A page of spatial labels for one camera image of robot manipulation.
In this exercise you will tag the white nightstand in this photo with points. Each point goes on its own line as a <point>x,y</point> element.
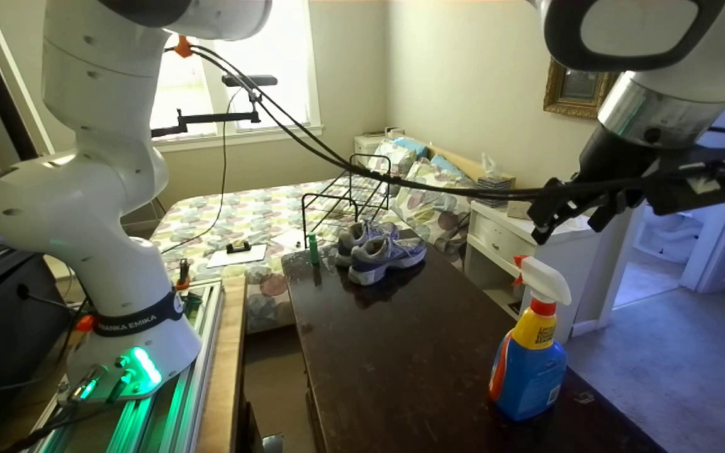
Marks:
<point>496,240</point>

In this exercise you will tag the white toilet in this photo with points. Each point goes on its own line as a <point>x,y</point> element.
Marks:
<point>664,242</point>

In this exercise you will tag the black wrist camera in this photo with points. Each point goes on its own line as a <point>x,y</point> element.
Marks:
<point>697,192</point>

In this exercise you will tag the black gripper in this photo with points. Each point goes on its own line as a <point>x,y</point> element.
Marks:
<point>617,158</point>

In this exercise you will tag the brown cardboard piece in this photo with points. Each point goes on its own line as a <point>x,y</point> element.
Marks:
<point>464,162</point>

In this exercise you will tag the gold framed picture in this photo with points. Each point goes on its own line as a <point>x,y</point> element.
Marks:
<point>555,103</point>

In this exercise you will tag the black controller box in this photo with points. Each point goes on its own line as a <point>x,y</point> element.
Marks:
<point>0,334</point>

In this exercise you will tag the green marker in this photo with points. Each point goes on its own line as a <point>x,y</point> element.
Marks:
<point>316,252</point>

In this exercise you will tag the bed with floral quilt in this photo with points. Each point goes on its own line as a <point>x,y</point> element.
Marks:
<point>228,217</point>

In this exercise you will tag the aluminium rail with green light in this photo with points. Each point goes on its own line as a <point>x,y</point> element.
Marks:
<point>177,392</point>

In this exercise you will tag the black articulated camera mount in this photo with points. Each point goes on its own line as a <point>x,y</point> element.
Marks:
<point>211,115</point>

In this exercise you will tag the grey tissue box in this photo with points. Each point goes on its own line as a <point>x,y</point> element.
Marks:
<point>494,172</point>

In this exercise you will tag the grey round knob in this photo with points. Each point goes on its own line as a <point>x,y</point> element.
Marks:
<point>273,442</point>

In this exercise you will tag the small red brown tool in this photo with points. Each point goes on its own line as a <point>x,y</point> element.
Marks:
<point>181,276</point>

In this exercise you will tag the black mounted stereo camera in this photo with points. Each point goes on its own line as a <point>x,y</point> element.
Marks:
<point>249,80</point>

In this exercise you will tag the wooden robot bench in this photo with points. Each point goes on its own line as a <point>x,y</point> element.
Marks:
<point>223,377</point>

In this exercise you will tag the white grey running sneaker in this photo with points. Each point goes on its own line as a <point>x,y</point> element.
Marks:
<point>377,260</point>
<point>342,242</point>

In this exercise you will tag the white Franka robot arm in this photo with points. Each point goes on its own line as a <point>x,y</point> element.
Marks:
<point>85,208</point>

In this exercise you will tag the bright bedroom window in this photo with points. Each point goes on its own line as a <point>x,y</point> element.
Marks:
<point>296,50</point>

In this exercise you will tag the white paper sheet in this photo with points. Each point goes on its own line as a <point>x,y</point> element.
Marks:
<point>238,260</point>

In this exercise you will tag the blue spray bottle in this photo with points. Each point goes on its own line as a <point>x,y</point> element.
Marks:
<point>530,377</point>

